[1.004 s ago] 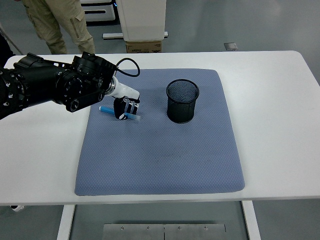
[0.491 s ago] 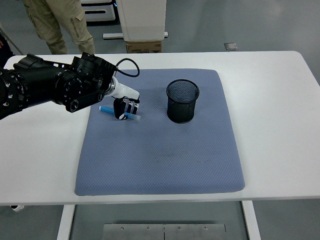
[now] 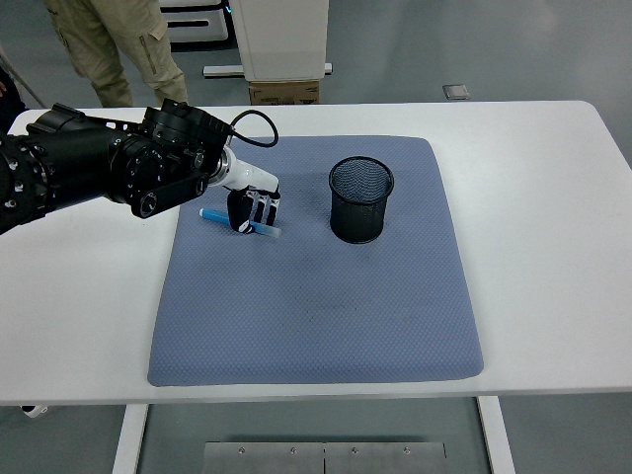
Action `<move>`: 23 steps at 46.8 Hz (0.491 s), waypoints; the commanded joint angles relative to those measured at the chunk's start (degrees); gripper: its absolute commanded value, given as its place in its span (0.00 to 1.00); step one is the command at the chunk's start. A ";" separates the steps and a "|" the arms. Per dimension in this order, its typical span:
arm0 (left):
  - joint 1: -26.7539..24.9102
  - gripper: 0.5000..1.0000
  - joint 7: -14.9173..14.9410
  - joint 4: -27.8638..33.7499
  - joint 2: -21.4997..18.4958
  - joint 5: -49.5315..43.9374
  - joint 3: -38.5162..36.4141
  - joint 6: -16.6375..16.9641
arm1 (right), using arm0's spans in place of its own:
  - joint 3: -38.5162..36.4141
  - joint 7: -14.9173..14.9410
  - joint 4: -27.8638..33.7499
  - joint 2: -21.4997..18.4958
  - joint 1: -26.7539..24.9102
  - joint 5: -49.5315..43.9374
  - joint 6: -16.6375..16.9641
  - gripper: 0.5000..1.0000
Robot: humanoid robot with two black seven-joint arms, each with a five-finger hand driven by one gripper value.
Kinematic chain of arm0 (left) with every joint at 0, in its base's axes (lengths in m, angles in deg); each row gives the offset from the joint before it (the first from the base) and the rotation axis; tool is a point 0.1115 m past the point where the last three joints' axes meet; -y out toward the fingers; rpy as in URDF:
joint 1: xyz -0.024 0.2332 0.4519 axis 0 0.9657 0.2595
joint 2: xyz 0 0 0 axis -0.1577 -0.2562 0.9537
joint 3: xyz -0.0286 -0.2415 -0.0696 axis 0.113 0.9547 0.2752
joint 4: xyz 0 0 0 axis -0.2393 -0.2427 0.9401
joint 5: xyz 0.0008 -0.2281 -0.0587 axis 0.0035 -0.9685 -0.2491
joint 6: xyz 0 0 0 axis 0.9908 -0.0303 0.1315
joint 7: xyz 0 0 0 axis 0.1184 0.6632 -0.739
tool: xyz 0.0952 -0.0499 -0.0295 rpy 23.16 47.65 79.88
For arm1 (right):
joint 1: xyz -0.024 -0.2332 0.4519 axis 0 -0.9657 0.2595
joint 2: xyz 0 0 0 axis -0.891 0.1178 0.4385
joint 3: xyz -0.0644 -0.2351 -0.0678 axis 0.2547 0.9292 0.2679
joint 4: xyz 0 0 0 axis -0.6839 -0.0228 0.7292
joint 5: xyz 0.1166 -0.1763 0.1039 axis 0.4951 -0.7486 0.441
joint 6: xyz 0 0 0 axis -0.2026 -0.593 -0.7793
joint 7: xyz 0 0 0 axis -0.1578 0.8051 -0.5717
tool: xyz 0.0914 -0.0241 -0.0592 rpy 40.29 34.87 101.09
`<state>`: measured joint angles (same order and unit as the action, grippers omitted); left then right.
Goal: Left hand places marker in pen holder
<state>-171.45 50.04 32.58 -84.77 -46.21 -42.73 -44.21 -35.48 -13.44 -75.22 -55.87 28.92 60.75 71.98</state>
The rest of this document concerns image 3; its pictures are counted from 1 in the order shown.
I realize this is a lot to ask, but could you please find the white table leg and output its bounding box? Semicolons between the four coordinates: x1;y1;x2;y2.
112;403;149;474
476;396;516;474

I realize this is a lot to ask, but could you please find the brown cardboard box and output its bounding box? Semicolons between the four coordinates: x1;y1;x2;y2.
247;80;321;106

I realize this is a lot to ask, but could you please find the white curved tube frame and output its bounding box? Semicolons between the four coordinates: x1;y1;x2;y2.
0;48;50;109

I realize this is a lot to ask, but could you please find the blue-grey padded mat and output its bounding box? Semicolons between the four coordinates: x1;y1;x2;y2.
146;135;486;388

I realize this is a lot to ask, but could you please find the person in khaki trousers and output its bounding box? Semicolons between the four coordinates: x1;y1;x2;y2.
42;0;190;109

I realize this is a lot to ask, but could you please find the blue marker with clear cap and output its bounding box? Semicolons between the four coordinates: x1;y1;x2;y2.
198;207;282;240

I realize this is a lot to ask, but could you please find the white flat base bar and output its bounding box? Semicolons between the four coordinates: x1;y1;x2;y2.
202;62;333;79

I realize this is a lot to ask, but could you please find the white appliance with black trim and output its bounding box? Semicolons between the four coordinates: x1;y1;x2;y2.
158;0;233;50

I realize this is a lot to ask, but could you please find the person in dark clothing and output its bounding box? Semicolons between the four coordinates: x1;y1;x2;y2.
0;63;29;134

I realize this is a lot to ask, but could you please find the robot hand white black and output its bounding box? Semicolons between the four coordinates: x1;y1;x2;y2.
224;153;282;236

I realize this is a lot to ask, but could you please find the black mesh pen holder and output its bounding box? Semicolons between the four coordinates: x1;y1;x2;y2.
328;155;396;245

